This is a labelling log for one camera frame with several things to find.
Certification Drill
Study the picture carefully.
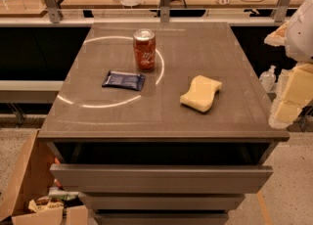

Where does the bottom drawer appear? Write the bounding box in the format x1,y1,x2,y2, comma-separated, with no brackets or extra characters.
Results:
94,211,229,225

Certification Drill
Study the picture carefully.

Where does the middle drawer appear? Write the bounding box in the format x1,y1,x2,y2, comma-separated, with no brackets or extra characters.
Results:
79,193,245,211

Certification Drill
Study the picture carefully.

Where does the right metal bracket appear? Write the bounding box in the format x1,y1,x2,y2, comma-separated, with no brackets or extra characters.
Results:
271,0,291,23

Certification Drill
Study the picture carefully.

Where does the open top drawer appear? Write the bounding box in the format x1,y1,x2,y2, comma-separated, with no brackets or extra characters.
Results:
51,164,273,194

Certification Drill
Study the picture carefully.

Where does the grey drawer cabinet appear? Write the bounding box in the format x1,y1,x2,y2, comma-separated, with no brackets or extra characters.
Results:
38,22,289,214

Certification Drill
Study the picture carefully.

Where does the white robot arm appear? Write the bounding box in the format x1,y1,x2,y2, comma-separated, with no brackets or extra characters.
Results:
264,0,313,129

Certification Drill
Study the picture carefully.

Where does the left metal bracket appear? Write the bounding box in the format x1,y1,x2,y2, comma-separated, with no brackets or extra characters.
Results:
44,0,63,23

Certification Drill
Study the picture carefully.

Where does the middle metal bracket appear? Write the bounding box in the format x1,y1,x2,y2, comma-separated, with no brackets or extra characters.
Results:
159,0,170,23

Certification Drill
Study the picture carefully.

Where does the dark blue snack packet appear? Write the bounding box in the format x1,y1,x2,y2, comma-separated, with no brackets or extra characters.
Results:
102,70,146,91

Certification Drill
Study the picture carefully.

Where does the hand sanitizer bottle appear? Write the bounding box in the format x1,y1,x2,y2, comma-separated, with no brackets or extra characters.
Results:
259,66,276,91

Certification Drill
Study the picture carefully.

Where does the yellow sponge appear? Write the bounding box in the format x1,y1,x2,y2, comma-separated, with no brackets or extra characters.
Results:
180,75,222,113

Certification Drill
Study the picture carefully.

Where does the orange soda can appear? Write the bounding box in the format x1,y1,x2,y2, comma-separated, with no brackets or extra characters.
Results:
133,28,156,71

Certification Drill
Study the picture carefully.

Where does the metal bracket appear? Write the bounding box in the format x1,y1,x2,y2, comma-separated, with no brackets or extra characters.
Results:
159,0,170,23
271,0,291,23
44,0,63,23

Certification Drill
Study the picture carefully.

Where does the cardboard box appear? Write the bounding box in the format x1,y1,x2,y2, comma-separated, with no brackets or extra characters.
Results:
0,131,89,225

